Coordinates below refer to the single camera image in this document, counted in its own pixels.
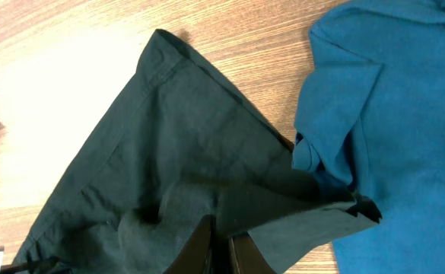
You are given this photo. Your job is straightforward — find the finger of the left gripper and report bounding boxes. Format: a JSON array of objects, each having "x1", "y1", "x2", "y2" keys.
[{"x1": 0, "y1": 259, "x2": 61, "y2": 274}]

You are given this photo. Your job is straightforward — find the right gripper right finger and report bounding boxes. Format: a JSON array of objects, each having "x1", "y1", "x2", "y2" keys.
[{"x1": 228, "y1": 233, "x2": 276, "y2": 274}]

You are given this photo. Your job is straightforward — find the black shorts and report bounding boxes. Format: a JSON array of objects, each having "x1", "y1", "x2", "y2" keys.
[{"x1": 14, "y1": 29, "x2": 380, "y2": 273}]

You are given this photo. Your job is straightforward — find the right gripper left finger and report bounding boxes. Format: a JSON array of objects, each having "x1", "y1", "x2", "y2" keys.
[{"x1": 164, "y1": 215, "x2": 214, "y2": 274}]

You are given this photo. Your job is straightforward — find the blue shirt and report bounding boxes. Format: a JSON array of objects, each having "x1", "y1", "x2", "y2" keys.
[{"x1": 293, "y1": 1, "x2": 445, "y2": 273}]

